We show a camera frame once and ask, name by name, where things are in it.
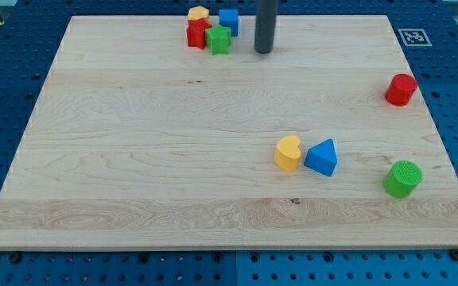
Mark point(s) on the red star block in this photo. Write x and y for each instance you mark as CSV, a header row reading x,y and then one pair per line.
x,y
196,33

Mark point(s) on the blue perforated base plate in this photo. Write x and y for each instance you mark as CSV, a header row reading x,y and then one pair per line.
x,y
29,39

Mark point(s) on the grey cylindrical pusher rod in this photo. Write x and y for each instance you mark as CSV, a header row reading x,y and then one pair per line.
x,y
265,22

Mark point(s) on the green star block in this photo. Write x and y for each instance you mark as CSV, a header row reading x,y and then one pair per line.
x,y
218,39

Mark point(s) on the yellow hexagon block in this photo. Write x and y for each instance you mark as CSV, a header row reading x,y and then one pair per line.
x,y
198,12

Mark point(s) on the blue triangle block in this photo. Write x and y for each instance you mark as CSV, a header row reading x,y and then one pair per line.
x,y
322,158

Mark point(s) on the yellow heart block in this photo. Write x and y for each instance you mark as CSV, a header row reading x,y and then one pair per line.
x,y
287,153

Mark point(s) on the green cylinder block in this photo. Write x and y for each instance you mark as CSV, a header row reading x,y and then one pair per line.
x,y
403,177

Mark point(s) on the red cylinder block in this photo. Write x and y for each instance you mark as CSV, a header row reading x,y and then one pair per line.
x,y
401,89

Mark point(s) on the blue cube block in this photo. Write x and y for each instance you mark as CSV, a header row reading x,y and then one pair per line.
x,y
230,18

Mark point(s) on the white fiducial marker tag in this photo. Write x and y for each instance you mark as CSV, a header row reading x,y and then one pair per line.
x,y
414,37

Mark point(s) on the wooden board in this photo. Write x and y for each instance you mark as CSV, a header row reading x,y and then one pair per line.
x,y
138,142

